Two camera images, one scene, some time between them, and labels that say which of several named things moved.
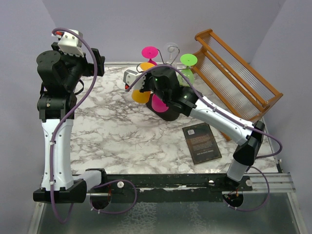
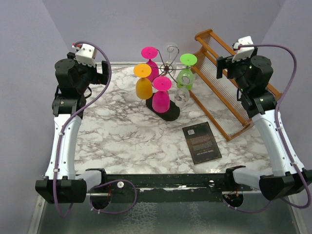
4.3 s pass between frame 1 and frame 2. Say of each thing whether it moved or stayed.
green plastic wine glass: stayed
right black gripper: moved
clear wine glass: stayed
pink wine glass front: stayed
